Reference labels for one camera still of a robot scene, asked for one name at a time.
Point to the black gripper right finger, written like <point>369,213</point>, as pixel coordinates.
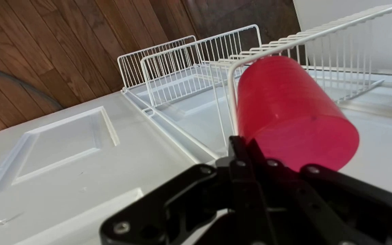
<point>341,209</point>

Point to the white panel door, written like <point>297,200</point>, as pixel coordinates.
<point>69,181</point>

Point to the pink plastic cup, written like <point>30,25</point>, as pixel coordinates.
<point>292,113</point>

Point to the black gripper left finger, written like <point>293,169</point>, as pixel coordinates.
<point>183,209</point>

